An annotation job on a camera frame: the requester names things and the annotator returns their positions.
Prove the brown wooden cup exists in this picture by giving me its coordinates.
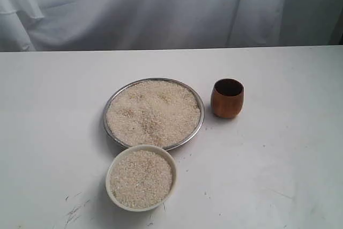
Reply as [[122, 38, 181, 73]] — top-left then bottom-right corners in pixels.
[[211, 78, 244, 119]]

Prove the white backdrop cloth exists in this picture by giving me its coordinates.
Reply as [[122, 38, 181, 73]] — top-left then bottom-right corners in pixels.
[[1, 0, 342, 51]]

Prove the rice in white bowl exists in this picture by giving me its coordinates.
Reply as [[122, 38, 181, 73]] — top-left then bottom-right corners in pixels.
[[110, 150, 173, 209]]

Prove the white ceramic bowl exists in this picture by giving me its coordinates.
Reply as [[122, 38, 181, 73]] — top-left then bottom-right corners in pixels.
[[105, 145, 177, 212]]

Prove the beige grain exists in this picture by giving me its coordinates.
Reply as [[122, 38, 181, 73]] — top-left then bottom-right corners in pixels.
[[106, 79, 202, 146]]

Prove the round steel tray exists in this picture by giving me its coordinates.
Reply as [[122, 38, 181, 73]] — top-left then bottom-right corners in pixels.
[[102, 77, 205, 152]]

